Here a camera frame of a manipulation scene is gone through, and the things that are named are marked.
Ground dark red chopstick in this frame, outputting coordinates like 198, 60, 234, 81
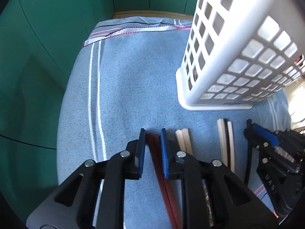
146, 133, 181, 229

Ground blue striped table cloth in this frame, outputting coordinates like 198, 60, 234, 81
57, 16, 292, 229

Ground white plastic utensil basket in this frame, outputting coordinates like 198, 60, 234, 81
176, 0, 304, 111

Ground metal spoon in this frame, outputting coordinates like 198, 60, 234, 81
202, 180, 214, 228

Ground black chopstick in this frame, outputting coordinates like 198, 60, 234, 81
244, 140, 252, 186

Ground beige chopstick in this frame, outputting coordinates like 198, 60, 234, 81
227, 121, 235, 173
217, 118, 230, 166
175, 129, 187, 152
182, 128, 193, 155

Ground green kitchen cabinets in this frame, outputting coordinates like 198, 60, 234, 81
1, 0, 197, 222

